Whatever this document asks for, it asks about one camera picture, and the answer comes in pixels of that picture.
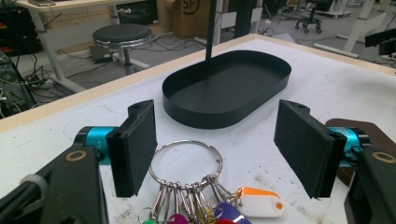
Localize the black office chair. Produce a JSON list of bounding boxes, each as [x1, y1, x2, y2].
[[294, 0, 324, 35]]

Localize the brown cardboard box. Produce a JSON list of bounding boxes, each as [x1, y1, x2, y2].
[[172, 0, 213, 40]]

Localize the bundle of floor cables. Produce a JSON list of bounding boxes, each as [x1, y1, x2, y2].
[[0, 66, 68, 119]]

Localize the grey box on floor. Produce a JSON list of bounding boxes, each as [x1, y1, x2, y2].
[[89, 46, 114, 65]]

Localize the black equipment rack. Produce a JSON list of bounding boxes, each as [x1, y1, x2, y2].
[[0, 0, 43, 58]]

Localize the round black stool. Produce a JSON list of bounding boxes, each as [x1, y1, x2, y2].
[[92, 22, 154, 76]]

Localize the white desk frame with black column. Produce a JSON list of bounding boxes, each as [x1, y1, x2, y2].
[[214, 0, 266, 45]]

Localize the white desk with wooden top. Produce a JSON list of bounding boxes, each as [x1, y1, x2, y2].
[[14, 0, 150, 94]]

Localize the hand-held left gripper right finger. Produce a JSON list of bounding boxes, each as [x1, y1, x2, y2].
[[273, 99, 348, 200]]

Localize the white table frame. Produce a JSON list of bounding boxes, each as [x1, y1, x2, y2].
[[312, 11, 388, 60]]

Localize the black oval tray stand with pole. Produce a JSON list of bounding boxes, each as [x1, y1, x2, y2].
[[162, 0, 292, 131]]

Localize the metal key ring with coloured tags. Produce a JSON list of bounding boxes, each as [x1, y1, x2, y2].
[[138, 139, 286, 224]]

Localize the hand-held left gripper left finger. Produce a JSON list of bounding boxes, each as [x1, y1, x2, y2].
[[106, 99, 159, 199]]

